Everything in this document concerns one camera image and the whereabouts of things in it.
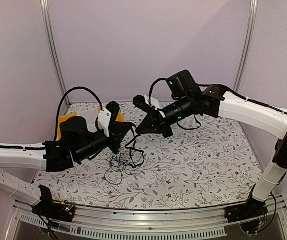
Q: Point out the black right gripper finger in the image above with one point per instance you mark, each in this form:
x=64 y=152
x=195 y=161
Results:
x=147 y=121
x=148 y=130

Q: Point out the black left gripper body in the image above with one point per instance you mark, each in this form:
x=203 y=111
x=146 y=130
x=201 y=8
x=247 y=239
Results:
x=115 y=135

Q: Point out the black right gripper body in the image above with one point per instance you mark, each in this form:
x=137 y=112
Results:
x=159 y=121

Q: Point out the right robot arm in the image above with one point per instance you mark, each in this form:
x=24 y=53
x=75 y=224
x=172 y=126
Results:
x=218 y=101

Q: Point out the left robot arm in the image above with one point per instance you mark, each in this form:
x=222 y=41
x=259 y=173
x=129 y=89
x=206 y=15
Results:
x=76 y=144

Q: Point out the right yellow plastic bin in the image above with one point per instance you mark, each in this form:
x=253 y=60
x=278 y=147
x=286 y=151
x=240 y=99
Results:
x=120 y=116

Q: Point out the yellow plastic bin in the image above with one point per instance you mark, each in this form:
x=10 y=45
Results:
x=61 y=122
x=120 y=116

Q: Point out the white translucent plastic bin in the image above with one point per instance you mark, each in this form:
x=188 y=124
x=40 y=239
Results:
x=90 y=116

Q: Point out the left yellow plastic bin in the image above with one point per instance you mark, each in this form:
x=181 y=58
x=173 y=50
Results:
x=61 y=122

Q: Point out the floral table cloth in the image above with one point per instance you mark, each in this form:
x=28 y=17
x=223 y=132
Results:
x=207 y=162

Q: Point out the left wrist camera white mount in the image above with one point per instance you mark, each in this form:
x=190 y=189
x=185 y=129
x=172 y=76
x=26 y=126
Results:
x=106 y=115

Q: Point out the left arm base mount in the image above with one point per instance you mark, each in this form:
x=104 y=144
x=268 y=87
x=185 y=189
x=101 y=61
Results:
x=47 y=207

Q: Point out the back aluminium floor rail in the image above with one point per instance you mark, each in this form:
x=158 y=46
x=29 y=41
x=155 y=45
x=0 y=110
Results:
x=153 y=101

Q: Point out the aluminium front rail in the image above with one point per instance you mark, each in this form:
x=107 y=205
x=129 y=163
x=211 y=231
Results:
x=98 y=223

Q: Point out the right aluminium corner post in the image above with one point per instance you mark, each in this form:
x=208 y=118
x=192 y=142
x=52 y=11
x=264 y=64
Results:
x=247 y=44

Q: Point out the aluminium corner post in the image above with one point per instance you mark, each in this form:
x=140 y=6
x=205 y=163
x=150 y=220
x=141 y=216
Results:
x=247 y=44
x=52 y=45

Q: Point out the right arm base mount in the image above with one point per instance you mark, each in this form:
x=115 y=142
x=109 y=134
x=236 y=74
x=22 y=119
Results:
x=251 y=215

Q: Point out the left aluminium corner post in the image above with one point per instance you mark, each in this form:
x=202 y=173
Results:
x=52 y=45

